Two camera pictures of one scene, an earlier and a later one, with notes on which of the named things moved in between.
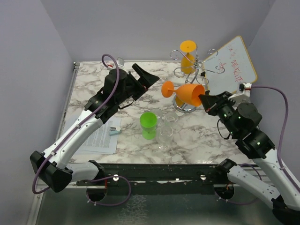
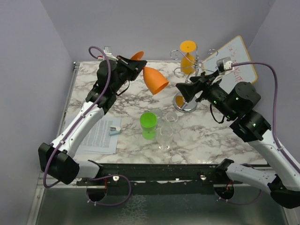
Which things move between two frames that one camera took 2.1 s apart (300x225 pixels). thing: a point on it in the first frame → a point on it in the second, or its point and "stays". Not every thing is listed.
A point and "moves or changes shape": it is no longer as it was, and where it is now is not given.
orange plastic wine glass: (187, 93) moves or changes shape
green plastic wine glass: (148, 121) stays
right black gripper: (208, 101) → (189, 90)
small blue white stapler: (114, 130) stays
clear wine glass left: (158, 112) stays
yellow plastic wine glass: (187, 61) stays
